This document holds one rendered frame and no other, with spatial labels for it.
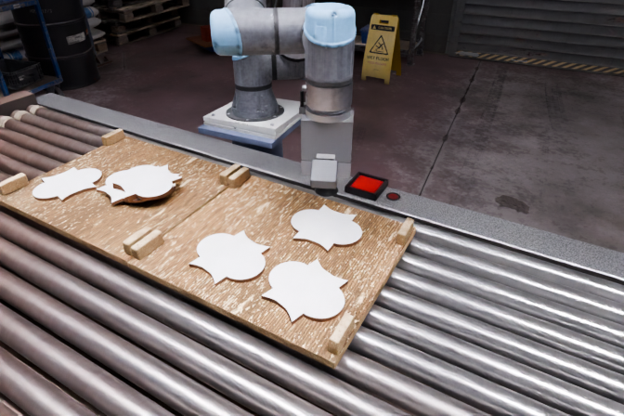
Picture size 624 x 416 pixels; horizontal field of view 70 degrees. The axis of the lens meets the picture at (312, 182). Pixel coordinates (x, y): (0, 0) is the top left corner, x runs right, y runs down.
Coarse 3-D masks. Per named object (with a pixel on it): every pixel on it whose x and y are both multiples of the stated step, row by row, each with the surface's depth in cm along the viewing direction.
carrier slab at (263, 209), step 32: (224, 192) 97; (256, 192) 97; (288, 192) 97; (192, 224) 87; (224, 224) 87; (256, 224) 87; (288, 224) 87; (384, 224) 87; (160, 256) 79; (192, 256) 79; (288, 256) 79; (320, 256) 79; (352, 256) 79; (384, 256) 79; (192, 288) 72; (224, 288) 72; (256, 288) 72; (352, 288) 72; (256, 320) 67; (288, 320) 67; (320, 352) 62
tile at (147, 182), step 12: (132, 168) 99; (144, 168) 99; (156, 168) 99; (120, 180) 94; (132, 180) 94; (144, 180) 94; (156, 180) 94; (168, 180) 94; (180, 180) 96; (132, 192) 90; (144, 192) 90; (156, 192) 90; (168, 192) 91
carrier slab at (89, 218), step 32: (96, 160) 109; (128, 160) 109; (160, 160) 109; (192, 160) 109; (96, 192) 97; (192, 192) 97; (64, 224) 87; (96, 224) 87; (128, 224) 87; (160, 224) 87; (128, 256) 79
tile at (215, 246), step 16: (208, 240) 81; (224, 240) 81; (240, 240) 81; (208, 256) 78; (224, 256) 78; (240, 256) 78; (256, 256) 78; (208, 272) 75; (224, 272) 74; (240, 272) 74; (256, 272) 74
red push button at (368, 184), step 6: (360, 180) 102; (366, 180) 102; (372, 180) 102; (378, 180) 102; (354, 186) 100; (360, 186) 100; (366, 186) 100; (372, 186) 100; (378, 186) 100; (372, 192) 98
